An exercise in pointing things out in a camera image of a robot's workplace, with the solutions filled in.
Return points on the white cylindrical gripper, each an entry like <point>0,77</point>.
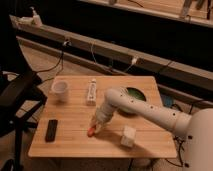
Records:
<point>96,126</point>

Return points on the orange red pepper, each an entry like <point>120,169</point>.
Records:
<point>91,132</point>

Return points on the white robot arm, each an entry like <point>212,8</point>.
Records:
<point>196,130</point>

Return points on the white toothpaste tube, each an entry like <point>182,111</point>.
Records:
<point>91,95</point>

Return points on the green bowl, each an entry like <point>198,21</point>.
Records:
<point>136,93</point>

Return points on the black rectangular block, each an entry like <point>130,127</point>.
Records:
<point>51,130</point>

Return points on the white plastic cup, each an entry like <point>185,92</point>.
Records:
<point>61,90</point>

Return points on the blue power adapter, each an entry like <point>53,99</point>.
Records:
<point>167,101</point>

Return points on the black chair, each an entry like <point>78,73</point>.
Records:
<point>23,87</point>

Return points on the white soap dispenser bottle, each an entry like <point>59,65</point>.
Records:
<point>36,17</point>

